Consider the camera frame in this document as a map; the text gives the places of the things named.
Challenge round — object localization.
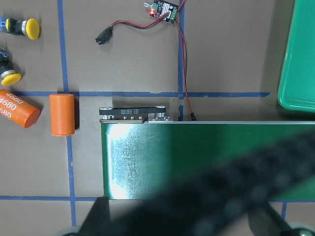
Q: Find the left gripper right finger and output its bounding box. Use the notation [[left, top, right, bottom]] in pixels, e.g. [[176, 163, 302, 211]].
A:
[[248, 203, 315, 236]]

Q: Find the red black power cable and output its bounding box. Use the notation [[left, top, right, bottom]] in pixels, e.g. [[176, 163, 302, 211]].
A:
[[94, 0, 197, 121]]

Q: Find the orange cylinder with 4680 text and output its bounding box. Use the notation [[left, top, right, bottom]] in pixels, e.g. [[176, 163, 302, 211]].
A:
[[0, 89, 40, 128]]

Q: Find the motor speed controller board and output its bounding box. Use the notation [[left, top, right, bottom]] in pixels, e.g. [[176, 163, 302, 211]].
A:
[[144, 0, 179, 24]]

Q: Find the green plastic tray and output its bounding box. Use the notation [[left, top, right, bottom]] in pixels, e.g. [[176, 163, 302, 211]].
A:
[[278, 0, 315, 113]]

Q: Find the yellow push button switch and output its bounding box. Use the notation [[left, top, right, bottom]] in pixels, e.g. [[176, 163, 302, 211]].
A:
[[0, 16, 40, 40], [0, 48, 22, 86]]

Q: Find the black braided camera cable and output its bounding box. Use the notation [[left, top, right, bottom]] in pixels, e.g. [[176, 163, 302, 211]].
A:
[[81, 127, 315, 236]]

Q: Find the green conveyor belt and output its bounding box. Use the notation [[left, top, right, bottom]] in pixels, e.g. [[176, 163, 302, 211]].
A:
[[99, 106, 315, 200]]

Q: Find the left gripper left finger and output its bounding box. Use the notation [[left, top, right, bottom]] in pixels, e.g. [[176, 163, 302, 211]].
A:
[[64, 197, 109, 236]]

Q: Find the plain orange cylinder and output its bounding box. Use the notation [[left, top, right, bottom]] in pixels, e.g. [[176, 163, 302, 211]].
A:
[[49, 93, 75, 137]]

